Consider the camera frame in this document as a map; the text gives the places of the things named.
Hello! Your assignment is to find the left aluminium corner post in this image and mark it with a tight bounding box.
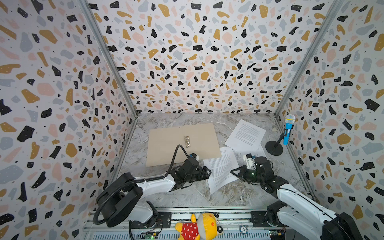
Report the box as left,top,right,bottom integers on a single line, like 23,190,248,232
76,0,139,117

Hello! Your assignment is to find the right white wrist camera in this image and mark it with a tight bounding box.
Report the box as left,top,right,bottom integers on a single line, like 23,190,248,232
243,154,255,169

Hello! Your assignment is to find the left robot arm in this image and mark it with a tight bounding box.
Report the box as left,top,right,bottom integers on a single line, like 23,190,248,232
93,155,212,228

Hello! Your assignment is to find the aluminium corner post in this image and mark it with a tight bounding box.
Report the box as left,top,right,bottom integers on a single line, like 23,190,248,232
76,0,139,117
274,0,343,120

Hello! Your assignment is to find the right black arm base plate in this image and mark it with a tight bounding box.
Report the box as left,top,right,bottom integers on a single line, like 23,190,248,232
250,211,286,228

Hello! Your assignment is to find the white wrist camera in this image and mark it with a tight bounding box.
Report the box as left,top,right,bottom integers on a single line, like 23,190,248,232
189,153,199,161
243,154,255,169

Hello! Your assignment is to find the left black corrugated cable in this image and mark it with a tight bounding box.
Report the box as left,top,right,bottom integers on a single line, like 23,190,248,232
92,144,193,240

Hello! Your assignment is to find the left green circuit board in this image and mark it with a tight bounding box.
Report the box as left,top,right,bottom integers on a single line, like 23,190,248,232
138,231,159,240

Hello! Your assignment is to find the beige manila folder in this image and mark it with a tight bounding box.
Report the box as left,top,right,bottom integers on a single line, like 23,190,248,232
146,124,222,167

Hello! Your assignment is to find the yellow plush toy red dress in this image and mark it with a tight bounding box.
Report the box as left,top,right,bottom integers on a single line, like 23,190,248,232
175,213,224,240

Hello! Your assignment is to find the white text sheet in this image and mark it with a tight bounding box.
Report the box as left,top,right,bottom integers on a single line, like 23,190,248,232
204,147,239,195
225,120,266,153

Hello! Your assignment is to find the right aluminium corner post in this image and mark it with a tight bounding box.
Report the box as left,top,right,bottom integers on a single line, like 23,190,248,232
274,0,343,120

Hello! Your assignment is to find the white diagram sheet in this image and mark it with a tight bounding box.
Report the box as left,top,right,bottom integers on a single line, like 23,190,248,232
239,144,267,164

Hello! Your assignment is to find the aluminium front rail frame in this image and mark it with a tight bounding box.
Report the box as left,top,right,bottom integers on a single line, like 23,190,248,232
80,206,340,240

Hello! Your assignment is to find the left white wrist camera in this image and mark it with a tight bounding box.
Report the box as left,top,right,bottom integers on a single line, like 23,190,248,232
189,153,199,161

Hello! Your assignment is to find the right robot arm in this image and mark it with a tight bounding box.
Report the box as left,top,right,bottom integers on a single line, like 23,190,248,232
230,154,363,240

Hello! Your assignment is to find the blue toy microphone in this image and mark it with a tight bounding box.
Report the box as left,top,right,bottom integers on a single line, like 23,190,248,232
283,114,296,145

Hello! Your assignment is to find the right circuit board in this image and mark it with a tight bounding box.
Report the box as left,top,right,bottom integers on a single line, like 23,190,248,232
269,230,286,240

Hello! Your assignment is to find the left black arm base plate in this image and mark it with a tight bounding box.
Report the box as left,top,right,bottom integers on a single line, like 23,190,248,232
131,212,172,230

